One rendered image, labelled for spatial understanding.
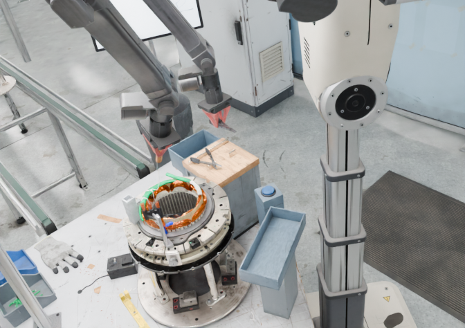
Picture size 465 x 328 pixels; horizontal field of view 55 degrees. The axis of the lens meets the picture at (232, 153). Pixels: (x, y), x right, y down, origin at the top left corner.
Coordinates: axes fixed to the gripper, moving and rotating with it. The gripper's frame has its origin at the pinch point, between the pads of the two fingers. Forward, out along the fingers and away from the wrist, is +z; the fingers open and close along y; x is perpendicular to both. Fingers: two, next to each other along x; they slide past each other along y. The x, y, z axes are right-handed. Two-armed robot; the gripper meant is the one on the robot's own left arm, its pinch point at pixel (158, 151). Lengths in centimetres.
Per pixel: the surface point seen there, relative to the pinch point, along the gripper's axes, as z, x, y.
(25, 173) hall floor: 215, -5, -175
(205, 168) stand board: 26.3, 22.4, -4.1
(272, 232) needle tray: 16.6, 21.6, 30.4
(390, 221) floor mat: 112, 144, 32
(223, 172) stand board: 23.5, 25.5, 1.9
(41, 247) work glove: 72, -30, -29
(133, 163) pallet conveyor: 80, 22, -53
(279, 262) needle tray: 13.6, 15.5, 39.2
